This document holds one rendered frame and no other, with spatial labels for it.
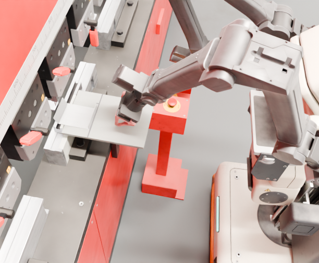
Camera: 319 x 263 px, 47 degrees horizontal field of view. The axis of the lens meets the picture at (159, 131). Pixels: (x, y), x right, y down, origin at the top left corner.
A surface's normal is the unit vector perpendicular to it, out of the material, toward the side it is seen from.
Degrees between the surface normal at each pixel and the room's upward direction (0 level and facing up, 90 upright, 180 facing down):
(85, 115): 0
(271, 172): 90
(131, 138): 0
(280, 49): 24
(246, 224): 0
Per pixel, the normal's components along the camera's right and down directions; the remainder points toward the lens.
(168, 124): -0.18, 0.81
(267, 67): -0.06, -0.21
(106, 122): 0.06, -0.56
